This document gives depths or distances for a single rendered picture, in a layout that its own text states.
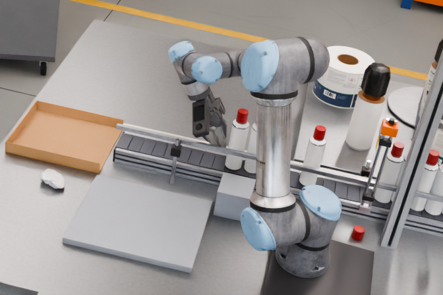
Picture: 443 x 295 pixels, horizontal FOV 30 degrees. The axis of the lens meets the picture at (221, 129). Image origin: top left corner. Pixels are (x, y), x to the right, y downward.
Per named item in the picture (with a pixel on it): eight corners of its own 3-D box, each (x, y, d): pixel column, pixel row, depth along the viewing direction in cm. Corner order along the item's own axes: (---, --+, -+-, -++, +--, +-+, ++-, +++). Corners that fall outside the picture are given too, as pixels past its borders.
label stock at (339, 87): (367, 87, 311) (377, 53, 303) (363, 113, 294) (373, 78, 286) (316, 75, 313) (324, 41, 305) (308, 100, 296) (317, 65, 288)
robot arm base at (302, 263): (333, 249, 233) (343, 224, 227) (322, 285, 221) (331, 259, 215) (283, 231, 235) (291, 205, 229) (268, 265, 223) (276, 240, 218)
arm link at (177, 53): (174, 54, 235) (161, 50, 242) (189, 87, 240) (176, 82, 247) (196, 41, 237) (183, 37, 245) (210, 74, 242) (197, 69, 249)
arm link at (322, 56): (349, 30, 203) (248, 42, 245) (312, 35, 197) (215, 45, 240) (353, 78, 204) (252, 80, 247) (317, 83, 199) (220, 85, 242)
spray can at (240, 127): (242, 163, 258) (253, 108, 247) (239, 172, 254) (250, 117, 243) (226, 159, 259) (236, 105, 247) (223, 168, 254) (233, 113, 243)
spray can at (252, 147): (261, 166, 258) (272, 112, 247) (258, 176, 254) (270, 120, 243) (244, 162, 259) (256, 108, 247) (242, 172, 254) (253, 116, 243)
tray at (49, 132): (122, 129, 273) (123, 119, 271) (99, 174, 252) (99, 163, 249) (35, 109, 275) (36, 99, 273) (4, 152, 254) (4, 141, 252)
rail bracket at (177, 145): (180, 174, 258) (186, 130, 248) (175, 187, 251) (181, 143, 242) (170, 171, 258) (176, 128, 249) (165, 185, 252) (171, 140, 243)
